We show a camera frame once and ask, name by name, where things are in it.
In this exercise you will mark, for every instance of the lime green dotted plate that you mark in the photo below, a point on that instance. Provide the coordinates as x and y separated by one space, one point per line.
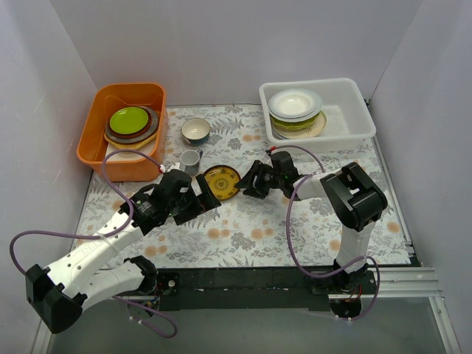
293 126

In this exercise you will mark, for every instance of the dark brown plate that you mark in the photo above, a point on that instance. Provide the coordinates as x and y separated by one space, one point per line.
138 132

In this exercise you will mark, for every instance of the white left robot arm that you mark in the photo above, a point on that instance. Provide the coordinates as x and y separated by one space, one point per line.
61 291

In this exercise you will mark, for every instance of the orange plastic bin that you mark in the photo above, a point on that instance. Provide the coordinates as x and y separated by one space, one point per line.
92 145

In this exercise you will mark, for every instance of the grey ceramic mug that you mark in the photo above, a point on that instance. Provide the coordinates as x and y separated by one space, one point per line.
190 162

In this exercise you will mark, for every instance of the white plastic bin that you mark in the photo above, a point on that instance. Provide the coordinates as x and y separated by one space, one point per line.
349 123

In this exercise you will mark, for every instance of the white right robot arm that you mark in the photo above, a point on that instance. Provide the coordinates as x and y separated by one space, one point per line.
355 198

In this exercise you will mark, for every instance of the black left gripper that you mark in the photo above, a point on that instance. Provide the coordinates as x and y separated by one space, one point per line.
197 199

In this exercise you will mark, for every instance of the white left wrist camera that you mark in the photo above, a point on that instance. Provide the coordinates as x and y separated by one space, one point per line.
175 168

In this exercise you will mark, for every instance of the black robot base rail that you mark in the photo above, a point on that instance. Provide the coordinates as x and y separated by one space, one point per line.
252 288

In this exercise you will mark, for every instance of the lime green small plate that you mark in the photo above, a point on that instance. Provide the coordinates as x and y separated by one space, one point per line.
128 120

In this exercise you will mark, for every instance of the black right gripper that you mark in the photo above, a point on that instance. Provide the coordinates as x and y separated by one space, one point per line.
263 181

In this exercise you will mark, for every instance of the dark teal ceramic bowl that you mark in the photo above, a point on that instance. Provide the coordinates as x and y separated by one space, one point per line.
195 131

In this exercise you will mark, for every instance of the grey speckled plate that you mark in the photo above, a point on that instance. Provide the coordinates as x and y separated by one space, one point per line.
132 124

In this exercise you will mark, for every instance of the cream green glazed plate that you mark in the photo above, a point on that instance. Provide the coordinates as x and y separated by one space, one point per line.
317 127

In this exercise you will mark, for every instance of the white square plate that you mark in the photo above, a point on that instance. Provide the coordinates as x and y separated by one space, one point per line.
128 156

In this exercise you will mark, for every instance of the yellow black patterned plate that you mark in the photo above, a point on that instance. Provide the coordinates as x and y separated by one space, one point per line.
222 180

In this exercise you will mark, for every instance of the yellow woven basket plate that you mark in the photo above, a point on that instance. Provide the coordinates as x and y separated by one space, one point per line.
132 146

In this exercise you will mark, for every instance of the aluminium frame rail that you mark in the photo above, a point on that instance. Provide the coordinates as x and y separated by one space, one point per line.
399 282

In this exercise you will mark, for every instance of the white deep plate blue rim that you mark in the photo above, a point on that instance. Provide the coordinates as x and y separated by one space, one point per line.
280 115

